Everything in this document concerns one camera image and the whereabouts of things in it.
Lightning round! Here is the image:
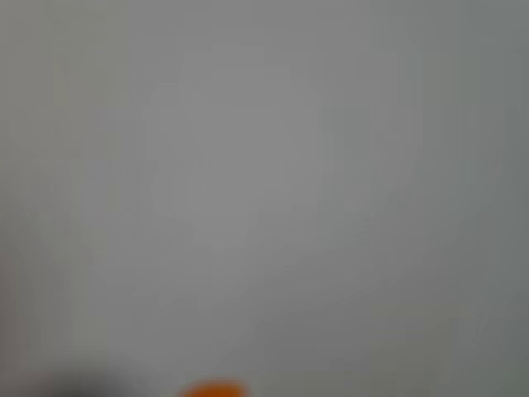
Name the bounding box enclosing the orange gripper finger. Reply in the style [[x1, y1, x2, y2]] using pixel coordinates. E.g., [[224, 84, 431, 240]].
[[176, 376, 251, 397]]

